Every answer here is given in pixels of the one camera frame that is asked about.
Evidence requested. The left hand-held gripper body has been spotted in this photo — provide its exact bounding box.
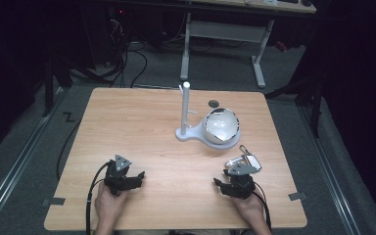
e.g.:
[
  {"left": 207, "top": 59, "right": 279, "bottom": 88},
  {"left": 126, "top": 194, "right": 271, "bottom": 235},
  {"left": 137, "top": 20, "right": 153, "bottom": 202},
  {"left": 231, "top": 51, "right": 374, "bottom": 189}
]
[{"left": 103, "top": 154, "right": 135, "bottom": 197}]

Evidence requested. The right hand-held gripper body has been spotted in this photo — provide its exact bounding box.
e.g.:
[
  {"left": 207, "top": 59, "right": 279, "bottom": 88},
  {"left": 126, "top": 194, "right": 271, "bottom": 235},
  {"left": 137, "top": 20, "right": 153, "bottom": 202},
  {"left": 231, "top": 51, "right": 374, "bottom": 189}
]
[{"left": 223, "top": 163, "right": 259, "bottom": 201}]

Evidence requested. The clear keychain with metal clip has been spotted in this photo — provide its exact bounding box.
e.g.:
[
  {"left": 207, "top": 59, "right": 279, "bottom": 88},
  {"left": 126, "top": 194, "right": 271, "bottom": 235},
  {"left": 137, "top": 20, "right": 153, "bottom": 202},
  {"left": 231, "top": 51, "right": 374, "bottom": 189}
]
[{"left": 224, "top": 144, "right": 262, "bottom": 174}]

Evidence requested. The person's left hand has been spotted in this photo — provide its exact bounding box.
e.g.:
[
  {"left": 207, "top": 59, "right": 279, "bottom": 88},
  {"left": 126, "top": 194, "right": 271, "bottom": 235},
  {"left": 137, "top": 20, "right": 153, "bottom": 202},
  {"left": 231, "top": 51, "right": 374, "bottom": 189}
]
[{"left": 94, "top": 181, "right": 130, "bottom": 230}]

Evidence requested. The grey tape piece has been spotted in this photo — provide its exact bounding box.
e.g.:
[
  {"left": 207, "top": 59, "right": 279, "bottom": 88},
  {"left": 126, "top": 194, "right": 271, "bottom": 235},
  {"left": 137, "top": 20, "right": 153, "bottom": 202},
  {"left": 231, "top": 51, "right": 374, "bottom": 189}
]
[
  {"left": 41, "top": 197, "right": 67, "bottom": 208},
  {"left": 287, "top": 191, "right": 308, "bottom": 202}
]

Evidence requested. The white stand with pegs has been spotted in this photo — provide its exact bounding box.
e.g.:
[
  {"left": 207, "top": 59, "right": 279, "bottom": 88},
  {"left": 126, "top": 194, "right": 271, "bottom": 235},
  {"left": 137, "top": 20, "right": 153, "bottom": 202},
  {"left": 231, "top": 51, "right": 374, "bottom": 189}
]
[{"left": 175, "top": 80, "right": 243, "bottom": 151}]

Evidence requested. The black metal stand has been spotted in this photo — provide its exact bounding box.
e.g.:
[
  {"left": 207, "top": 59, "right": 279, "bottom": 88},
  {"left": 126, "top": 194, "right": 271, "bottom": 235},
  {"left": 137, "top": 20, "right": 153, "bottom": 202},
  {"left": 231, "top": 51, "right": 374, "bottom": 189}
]
[
  {"left": 40, "top": 57, "right": 74, "bottom": 118},
  {"left": 263, "top": 70, "right": 325, "bottom": 139}
]

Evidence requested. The wooden desk with white legs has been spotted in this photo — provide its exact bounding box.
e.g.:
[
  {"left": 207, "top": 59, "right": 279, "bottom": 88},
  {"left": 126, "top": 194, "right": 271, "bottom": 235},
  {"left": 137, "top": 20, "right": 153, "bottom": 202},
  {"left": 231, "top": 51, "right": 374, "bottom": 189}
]
[{"left": 163, "top": 0, "right": 318, "bottom": 90}]

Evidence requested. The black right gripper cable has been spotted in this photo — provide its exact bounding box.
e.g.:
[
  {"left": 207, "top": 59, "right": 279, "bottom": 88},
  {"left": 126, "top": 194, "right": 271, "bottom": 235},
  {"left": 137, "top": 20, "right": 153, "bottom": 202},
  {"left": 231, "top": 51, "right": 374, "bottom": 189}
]
[{"left": 252, "top": 190, "right": 273, "bottom": 232}]

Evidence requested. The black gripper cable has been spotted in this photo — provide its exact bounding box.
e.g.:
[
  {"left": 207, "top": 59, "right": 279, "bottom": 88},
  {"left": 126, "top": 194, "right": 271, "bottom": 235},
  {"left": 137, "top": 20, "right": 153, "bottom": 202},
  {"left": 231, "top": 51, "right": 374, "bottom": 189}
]
[
  {"left": 84, "top": 161, "right": 113, "bottom": 235},
  {"left": 252, "top": 190, "right": 273, "bottom": 232}
]

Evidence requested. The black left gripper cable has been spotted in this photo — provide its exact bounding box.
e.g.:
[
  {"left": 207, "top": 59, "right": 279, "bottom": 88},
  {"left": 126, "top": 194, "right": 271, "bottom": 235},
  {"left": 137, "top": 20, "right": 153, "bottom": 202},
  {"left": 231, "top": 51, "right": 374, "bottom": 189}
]
[{"left": 84, "top": 161, "right": 113, "bottom": 235}]

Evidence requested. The black floor cable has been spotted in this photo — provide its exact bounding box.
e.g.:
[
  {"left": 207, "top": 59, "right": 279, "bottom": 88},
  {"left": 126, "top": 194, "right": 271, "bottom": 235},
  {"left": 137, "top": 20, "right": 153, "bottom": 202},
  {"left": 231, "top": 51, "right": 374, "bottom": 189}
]
[{"left": 55, "top": 119, "right": 83, "bottom": 181}]

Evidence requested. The metal floor rail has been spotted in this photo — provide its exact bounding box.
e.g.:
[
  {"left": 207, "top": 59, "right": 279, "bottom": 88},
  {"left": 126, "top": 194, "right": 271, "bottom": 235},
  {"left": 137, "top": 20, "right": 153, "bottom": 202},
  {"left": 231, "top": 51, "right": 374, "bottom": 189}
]
[
  {"left": 0, "top": 85, "right": 71, "bottom": 229},
  {"left": 297, "top": 103, "right": 364, "bottom": 235}
]

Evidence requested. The bundle of black cables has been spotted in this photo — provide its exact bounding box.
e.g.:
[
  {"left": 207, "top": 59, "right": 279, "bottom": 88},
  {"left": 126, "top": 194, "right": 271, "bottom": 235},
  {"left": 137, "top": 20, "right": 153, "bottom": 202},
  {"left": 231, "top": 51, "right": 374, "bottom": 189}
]
[{"left": 106, "top": 8, "right": 149, "bottom": 89}]

